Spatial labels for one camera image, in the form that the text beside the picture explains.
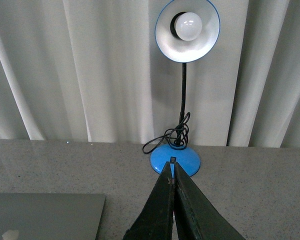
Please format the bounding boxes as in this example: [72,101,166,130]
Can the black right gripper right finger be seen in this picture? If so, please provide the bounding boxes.
[174,163,244,240]

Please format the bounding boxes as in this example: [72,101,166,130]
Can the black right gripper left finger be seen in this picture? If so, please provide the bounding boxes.
[124,162,175,240]

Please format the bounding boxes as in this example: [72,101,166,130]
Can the grey laptop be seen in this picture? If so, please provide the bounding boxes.
[0,193,106,240]

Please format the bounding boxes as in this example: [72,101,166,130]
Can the white curtain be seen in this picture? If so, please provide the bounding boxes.
[0,0,300,147]

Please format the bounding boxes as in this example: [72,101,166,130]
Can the blue desk lamp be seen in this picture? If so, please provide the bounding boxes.
[147,0,221,176]

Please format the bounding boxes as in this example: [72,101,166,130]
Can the black lamp power cable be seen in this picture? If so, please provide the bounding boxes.
[142,111,191,155]

